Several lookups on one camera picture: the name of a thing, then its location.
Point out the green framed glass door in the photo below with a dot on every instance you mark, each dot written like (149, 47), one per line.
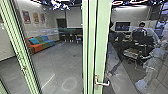
(101, 36)

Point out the green framed glass wall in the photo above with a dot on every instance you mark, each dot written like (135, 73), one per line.
(86, 40)

